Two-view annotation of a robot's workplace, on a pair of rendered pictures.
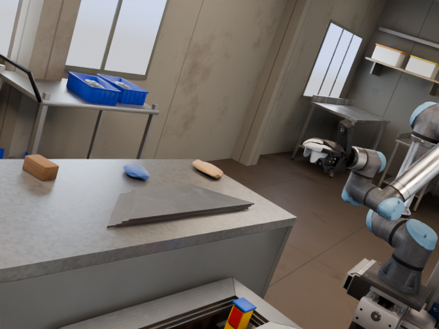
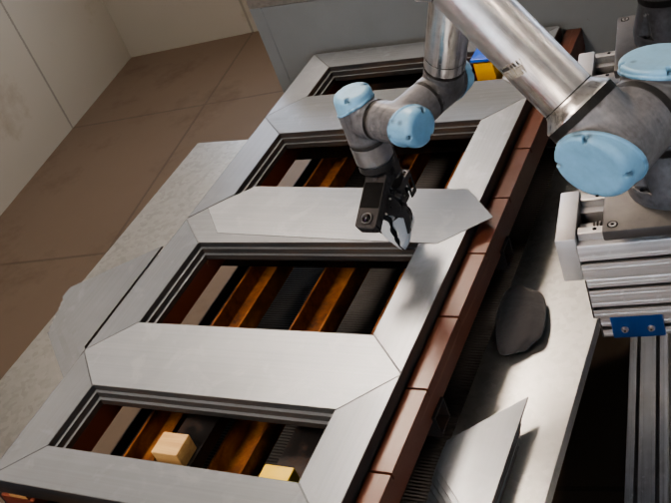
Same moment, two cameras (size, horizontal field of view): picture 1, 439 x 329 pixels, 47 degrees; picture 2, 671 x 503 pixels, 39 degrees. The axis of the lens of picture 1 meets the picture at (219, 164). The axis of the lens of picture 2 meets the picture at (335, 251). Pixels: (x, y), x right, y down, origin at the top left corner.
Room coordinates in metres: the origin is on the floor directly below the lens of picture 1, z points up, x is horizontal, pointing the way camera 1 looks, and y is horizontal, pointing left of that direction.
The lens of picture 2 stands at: (0.99, -2.38, 1.97)
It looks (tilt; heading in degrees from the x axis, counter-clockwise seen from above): 34 degrees down; 91
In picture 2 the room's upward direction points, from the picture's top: 23 degrees counter-clockwise
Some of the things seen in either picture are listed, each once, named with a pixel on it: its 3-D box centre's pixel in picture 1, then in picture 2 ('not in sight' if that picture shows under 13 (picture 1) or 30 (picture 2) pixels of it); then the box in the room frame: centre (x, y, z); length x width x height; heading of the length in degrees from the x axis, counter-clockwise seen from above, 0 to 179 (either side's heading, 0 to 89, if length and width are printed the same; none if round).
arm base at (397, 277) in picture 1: (403, 270); (670, 9); (1.74, -0.76, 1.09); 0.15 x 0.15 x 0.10
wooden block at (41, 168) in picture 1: (40, 167); not in sight; (1.56, 0.56, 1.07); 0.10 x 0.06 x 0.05; 65
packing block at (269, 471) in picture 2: not in sight; (278, 484); (0.73, -1.25, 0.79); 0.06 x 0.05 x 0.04; 144
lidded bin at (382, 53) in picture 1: (389, 56); not in sight; (9.56, -2.23, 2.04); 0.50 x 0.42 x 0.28; 62
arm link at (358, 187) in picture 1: (360, 189); not in sight; (1.68, -0.48, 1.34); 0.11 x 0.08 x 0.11; 37
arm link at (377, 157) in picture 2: not in sight; (370, 151); (1.10, -0.81, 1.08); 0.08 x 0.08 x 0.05
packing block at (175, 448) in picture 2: not in sight; (174, 449); (0.55, -1.07, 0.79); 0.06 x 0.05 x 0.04; 144
